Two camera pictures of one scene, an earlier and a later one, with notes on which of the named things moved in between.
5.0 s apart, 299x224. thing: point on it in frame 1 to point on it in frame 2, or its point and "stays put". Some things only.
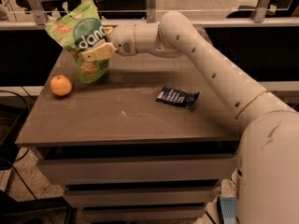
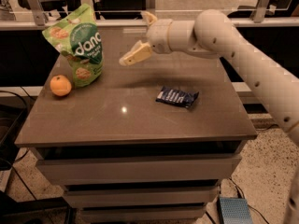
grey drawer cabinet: [150, 144] stays put
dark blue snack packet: [177, 97] stays put
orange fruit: [61, 85] stays put
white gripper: [122, 38] to [159, 36]
